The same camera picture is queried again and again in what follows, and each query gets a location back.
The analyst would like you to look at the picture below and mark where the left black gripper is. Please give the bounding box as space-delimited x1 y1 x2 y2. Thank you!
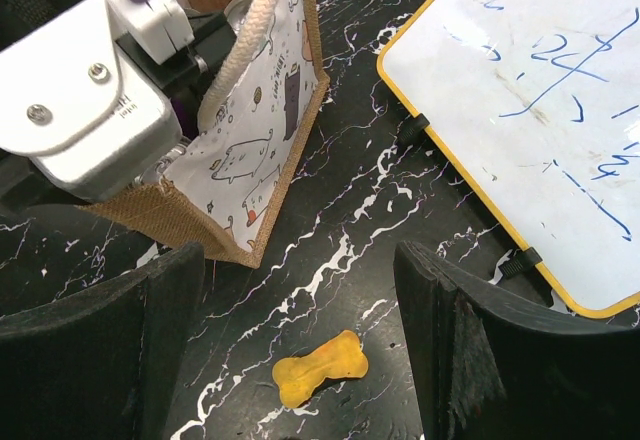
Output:
1 0 236 214

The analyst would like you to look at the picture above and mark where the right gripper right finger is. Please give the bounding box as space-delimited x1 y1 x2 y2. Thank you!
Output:
393 242 639 439

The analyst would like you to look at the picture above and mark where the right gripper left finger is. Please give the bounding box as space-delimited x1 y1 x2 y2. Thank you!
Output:
1 243 205 439

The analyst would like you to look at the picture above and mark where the red cola can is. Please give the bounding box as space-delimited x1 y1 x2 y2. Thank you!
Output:
224 0 253 34

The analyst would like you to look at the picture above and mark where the purple soda can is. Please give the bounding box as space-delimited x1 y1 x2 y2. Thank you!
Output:
171 98 198 140

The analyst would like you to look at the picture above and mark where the orange dog bone toy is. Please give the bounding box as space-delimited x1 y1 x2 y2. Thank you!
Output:
272 330 369 409

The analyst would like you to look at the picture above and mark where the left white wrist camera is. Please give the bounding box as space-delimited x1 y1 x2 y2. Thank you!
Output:
1 0 194 202

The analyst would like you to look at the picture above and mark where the small whiteboard orange frame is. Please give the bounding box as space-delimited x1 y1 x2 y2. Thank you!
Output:
377 0 639 319

